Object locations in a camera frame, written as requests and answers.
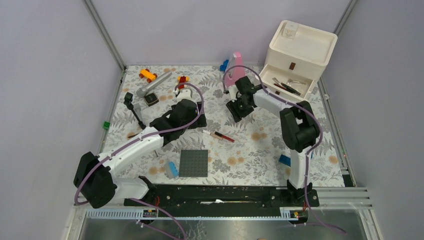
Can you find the blue lego brick left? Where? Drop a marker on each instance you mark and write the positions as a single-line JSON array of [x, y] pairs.
[[283, 159]]

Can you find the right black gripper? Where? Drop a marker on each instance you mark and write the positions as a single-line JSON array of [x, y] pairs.
[[231, 106]]

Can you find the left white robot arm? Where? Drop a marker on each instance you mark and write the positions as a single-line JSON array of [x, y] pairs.
[[97, 178]]

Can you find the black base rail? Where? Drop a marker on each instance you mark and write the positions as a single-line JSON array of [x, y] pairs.
[[225, 200]]

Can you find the dark red lipstick tube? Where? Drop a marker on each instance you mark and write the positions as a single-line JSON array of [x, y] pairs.
[[280, 86]]

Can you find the blue grey lego brick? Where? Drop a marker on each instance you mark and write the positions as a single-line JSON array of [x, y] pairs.
[[171, 170]]

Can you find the clear plastic bag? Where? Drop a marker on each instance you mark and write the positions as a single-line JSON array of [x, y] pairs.
[[288, 84]]

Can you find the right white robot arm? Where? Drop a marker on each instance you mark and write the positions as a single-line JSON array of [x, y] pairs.
[[299, 127]]

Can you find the grey microphone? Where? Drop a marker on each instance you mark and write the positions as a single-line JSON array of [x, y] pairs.
[[145, 90]]

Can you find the red black lip gloss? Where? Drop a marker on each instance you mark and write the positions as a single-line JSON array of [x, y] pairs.
[[224, 137]]

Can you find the blue toy brick back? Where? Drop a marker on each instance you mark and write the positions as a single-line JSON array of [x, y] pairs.
[[223, 66]]

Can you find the green clip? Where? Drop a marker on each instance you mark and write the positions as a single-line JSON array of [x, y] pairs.
[[106, 125]]

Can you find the grey lego baseplate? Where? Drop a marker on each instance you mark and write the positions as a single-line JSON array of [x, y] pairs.
[[193, 163]]

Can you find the orange toy car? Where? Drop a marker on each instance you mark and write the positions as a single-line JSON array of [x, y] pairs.
[[146, 74]]

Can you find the cream three-drawer organizer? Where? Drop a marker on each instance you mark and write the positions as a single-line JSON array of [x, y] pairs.
[[303, 59]]

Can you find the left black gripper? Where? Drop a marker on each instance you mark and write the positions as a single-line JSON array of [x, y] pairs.
[[200, 123]]

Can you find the black square compact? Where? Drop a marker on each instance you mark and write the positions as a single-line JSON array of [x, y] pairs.
[[151, 99]]

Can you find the red yellow toy figure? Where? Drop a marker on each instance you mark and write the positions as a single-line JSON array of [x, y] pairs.
[[181, 80]]

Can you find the white cosmetic box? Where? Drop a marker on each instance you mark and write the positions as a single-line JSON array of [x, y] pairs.
[[290, 30]]

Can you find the black mini tripod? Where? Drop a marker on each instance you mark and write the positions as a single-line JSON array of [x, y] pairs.
[[134, 108]]

